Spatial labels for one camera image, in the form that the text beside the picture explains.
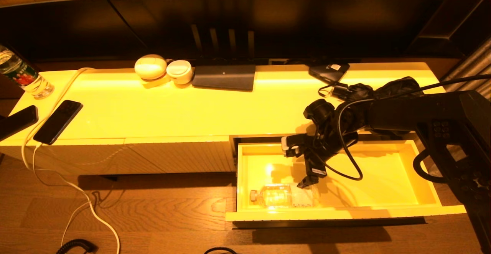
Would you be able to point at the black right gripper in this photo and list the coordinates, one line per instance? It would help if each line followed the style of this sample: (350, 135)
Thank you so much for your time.
(318, 146)

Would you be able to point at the clear plastic water bottle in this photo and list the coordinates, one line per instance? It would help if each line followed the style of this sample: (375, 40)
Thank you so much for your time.
(284, 196)

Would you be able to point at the white cabinet drawer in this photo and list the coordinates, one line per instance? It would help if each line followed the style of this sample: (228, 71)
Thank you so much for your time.
(383, 185)

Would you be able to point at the black umbrella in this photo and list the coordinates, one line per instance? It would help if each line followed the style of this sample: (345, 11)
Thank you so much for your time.
(360, 91)

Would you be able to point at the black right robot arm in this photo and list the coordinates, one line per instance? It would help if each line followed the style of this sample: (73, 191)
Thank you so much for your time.
(402, 114)

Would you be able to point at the cream ribbed sideboard cabinet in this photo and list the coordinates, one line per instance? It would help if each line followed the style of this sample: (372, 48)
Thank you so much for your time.
(172, 108)

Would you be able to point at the small black stickered device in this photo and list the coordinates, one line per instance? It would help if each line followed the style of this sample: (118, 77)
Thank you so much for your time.
(328, 71)

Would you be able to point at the dark grey antenna router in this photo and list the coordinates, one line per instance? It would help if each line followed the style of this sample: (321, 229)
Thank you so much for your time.
(224, 77)

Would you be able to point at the black television screen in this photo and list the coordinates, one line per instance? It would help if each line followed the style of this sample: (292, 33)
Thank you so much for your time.
(307, 23)

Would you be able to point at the white round device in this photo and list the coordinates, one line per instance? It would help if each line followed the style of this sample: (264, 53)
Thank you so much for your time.
(179, 71)

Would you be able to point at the white oval device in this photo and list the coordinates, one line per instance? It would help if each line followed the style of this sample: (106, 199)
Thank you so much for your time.
(150, 67)

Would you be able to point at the black smartphone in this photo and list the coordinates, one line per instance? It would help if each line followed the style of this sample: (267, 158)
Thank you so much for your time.
(57, 122)
(17, 121)

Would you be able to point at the water bottle with colourful label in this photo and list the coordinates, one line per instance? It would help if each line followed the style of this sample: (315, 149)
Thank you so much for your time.
(23, 75)

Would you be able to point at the dark wooden wall shelf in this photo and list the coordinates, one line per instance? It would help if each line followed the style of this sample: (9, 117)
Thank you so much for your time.
(460, 16)

